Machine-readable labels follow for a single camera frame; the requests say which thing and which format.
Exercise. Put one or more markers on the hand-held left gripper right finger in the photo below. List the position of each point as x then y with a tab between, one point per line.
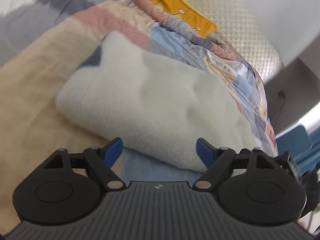
205	150

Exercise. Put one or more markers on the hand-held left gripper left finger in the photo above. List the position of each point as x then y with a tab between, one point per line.
113	150

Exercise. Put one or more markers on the cream fluffy sweater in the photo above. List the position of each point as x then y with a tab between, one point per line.
160	105

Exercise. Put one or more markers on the blue chair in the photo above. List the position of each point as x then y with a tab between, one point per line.
295	140

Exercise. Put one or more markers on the blue curtain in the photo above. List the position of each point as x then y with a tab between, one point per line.
315	137

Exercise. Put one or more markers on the black charger plug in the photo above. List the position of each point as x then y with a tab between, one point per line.
281	93

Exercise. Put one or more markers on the patchwork quilt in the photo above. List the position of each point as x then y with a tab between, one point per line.
37	92

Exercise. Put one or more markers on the cream quilted headboard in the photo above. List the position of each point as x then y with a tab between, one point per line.
237	25

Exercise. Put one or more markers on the yellow pillow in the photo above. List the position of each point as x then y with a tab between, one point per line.
175	2

